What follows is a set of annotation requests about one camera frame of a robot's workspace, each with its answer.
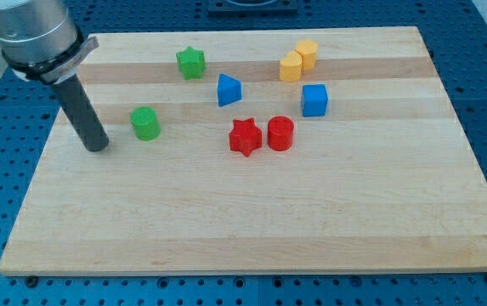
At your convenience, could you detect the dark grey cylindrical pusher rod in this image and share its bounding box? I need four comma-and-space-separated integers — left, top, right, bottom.
51, 75, 109, 152

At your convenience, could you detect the green cylinder block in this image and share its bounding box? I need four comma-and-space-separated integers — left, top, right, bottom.
130, 106, 161, 141

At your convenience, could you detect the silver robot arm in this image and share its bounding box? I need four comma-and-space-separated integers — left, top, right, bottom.
0, 0, 109, 152

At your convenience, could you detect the blue triangle block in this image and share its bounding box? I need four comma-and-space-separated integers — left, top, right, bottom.
217, 73, 242, 107

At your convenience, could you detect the green star block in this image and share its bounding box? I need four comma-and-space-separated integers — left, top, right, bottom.
176, 46, 206, 80

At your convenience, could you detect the red star block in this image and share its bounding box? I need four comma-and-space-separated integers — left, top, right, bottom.
229, 118, 263, 157

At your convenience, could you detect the red cylinder block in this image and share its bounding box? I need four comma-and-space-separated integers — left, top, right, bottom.
268, 116, 295, 151

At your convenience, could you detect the yellow heart block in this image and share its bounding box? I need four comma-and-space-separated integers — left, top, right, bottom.
279, 51, 303, 82

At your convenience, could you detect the yellow hexagon block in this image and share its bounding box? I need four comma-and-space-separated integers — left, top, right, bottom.
295, 39, 319, 71

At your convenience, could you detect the blue cube block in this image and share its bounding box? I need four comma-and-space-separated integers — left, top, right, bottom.
301, 84, 329, 117

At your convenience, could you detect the wooden board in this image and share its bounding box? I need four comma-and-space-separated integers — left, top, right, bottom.
0, 26, 487, 276

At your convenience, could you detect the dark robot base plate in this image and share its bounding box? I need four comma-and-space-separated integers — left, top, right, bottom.
206, 0, 298, 15

